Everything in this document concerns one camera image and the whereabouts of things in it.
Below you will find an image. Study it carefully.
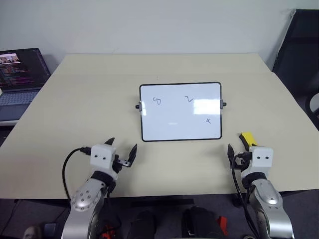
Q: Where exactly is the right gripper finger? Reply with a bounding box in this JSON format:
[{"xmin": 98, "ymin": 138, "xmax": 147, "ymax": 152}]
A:
[{"xmin": 227, "ymin": 143, "xmax": 236, "ymax": 165}]

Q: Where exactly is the open grey laptop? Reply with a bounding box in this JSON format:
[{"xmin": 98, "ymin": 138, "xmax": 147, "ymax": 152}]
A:
[{"xmin": 0, "ymin": 47, "xmax": 51, "ymax": 122}]

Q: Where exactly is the grey shoe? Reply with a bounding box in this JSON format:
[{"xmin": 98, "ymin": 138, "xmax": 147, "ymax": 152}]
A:
[{"xmin": 23, "ymin": 226, "xmax": 43, "ymax": 239}]

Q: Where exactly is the white framed tabletop whiteboard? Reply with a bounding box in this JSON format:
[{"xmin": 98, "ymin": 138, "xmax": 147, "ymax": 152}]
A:
[{"xmin": 135, "ymin": 81, "xmax": 228, "ymax": 143}]

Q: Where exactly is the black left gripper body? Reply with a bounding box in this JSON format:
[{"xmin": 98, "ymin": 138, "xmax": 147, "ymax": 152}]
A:
[{"xmin": 113, "ymin": 153, "xmax": 125, "ymax": 174}]

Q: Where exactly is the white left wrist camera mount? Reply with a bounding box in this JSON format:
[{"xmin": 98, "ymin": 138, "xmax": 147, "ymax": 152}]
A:
[{"xmin": 90, "ymin": 143, "xmax": 119, "ymax": 180}]

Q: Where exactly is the dark rounded shape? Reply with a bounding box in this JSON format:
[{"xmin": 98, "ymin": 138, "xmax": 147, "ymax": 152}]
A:
[{"xmin": 182, "ymin": 206, "xmax": 220, "ymax": 239}]

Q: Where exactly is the white chair base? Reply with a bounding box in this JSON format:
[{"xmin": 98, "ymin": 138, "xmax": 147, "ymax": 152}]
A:
[{"xmin": 305, "ymin": 91, "xmax": 319, "ymax": 116}]

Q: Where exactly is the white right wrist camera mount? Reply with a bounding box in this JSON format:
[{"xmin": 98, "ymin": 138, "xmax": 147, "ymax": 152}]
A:
[{"xmin": 245, "ymin": 146, "xmax": 274, "ymax": 179}]

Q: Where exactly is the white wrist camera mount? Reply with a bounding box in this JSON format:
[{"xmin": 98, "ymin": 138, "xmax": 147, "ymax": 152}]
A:
[
  {"xmin": 245, "ymin": 146, "xmax": 274, "ymax": 179},
  {"xmin": 90, "ymin": 143, "xmax": 119, "ymax": 180}
]

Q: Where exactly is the red strap piece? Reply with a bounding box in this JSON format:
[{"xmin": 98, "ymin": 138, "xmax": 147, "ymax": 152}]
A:
[
  {"xmin": 215, "ymin": 216, "xmax": 229, "ymax": 232},
  {"xmin": 100, "ymin": 225, "xmax": 116, "ymax": 239}
]

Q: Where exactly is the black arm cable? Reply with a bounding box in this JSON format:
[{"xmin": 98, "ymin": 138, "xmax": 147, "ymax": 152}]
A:
[
  {"xmin": 62, "ymin": 147, "xmax": 92, "ymax": 200},
  {"xmin": 230, "ymin": 153, "xmax": 260, "ymax": 239}
]

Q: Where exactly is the yellow and black eraser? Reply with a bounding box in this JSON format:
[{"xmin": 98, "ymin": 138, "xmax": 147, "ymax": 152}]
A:
[{"xmin": 238, "ymin": 131, "xmax": 258, "ymax": 151}]

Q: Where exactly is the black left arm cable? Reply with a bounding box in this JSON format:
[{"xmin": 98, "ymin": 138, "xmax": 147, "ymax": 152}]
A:
[{"xmin": 62, "ymin": 147, "xmax": 92, "ymax": 200}]

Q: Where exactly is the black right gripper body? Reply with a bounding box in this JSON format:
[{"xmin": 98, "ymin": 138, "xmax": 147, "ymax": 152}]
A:
[{"xmin": 233, "ymin": 150, "xmax": 253, "ymax": 171}]

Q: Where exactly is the black table frame bar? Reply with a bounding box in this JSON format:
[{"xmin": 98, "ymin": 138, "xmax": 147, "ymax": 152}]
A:
[{"xmin": 130, "ymin": 198, "xmax": 195, "ymax": 208}]

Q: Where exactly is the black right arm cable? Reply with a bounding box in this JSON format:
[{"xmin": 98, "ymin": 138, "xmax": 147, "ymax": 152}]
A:
[{"xmin": 230, "ymin": 153, "xmax": 260, "ymax": 239}]

